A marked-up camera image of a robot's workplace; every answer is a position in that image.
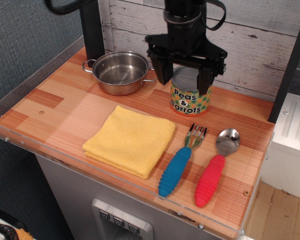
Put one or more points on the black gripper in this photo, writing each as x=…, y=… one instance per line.
x=186, y=44

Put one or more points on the yellow towel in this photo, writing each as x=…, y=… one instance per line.
x=130, y=141

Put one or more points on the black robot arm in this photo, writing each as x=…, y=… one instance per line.
x=188, y=10

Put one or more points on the peas and carrots can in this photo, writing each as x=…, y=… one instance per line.
x=185, y=97

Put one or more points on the small steel pot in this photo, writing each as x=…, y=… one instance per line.
x=119, y=73

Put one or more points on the white cabinet at right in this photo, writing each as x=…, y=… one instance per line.
x=281, y=167

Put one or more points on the grey toy fridge cabinet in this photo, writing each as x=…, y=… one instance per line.
x=75, y=193

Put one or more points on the clear acrylic table guard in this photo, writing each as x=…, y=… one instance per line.
x=53, y=114

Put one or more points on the orange object bottom left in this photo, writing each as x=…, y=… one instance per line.
x=23, y=235

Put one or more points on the blue handled fork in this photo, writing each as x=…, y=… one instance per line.
x=173, y=172

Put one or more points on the red handled spoon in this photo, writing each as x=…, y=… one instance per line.
x=226, y=143

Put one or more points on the black vertical post left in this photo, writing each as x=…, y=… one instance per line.
x=92, y=30

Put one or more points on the black vertical post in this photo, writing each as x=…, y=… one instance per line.
x=286, y=81
x=92, y=30

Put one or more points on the black vertical post right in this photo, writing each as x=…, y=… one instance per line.
x=286, y=81

